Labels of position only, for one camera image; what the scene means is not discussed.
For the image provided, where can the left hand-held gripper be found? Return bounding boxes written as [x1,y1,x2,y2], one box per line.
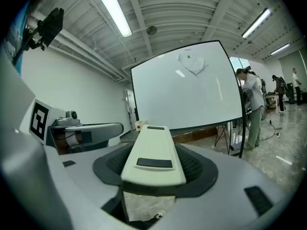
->
[28,99,124,156]

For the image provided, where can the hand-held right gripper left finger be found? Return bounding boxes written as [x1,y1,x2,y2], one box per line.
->
[0,54,135,230]

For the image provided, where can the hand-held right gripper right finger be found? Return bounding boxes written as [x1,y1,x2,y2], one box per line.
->
[148,142,297,230]

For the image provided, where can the beige rectangular device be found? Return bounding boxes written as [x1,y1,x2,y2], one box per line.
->
[120,125,187,197]

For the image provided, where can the large white board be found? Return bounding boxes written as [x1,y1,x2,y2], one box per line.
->
[130,40,245,132]

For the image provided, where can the white door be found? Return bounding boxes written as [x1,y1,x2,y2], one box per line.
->
[124,89,138,132]

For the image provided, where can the cream marker holder box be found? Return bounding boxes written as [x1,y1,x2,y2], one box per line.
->
[134,120,148,132]

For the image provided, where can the brown wooden steps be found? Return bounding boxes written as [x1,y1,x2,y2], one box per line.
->
[171,127,218,143]

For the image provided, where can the wooden table with white legs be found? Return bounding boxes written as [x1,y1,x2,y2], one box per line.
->
[266,92,286,112]

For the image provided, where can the black flat mounted device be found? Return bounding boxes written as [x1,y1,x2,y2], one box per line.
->
[37,7,65,48]

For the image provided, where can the black cabinet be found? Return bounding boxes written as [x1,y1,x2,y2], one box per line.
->
[286,82,295,104]

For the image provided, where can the long ceiling light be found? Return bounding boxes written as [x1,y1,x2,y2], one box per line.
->
[241,8,272,39]
[92,0,133,38]
[270,43,291,56]

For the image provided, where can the bright window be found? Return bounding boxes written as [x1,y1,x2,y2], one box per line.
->
[229,56,251,69]

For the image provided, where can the person's blue printed shirt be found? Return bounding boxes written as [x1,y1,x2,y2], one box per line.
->
[4,0,33,75]

